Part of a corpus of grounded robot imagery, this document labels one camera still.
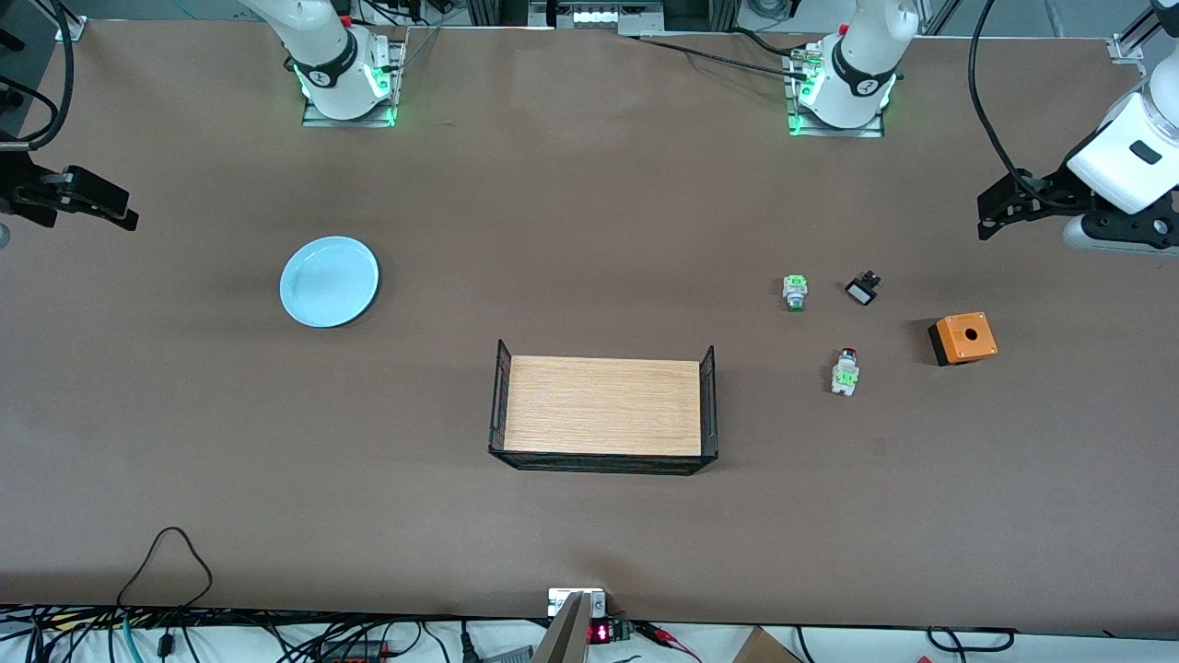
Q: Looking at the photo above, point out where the black looped cable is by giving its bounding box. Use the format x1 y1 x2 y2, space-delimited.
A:
116 526 215 657

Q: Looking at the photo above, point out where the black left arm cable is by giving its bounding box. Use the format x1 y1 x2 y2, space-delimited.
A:
967 0 1044 185

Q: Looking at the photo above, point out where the red clip lead cable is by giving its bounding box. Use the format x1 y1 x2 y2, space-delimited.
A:
634 621 703 662

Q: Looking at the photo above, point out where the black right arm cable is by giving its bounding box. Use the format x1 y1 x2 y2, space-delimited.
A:
0 0 76 153

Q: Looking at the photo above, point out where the black curved cable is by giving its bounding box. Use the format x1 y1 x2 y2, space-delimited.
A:
925 626 1018 653

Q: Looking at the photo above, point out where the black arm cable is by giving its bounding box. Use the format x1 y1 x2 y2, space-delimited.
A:
0 0 76 153
967 0 1044 185

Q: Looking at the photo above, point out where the aluminium frame with white light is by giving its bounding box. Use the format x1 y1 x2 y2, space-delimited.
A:
528 0 666 31

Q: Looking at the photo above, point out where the light blue round plate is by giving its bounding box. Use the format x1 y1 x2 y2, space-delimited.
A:
279 236 380 329

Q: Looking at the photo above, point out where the black cable across table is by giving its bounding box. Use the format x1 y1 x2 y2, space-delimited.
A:
634 35 813 82

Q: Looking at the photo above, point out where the orange box with black base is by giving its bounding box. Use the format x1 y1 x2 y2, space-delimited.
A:
928 312 999 367

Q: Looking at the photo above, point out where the silver post bracket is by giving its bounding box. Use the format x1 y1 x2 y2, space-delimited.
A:
548 587 607 619

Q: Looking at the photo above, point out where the grey camera post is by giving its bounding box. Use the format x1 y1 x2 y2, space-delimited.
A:
531 591 591 663

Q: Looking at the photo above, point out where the brown cardboard piece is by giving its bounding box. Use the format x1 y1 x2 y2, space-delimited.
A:
732 626 804 663

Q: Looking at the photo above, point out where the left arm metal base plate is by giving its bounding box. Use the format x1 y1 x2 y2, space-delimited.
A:
785 46 886 140

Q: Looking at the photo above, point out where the wooden tray with wire sides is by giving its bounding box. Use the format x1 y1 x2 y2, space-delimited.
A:
488 339 718 477

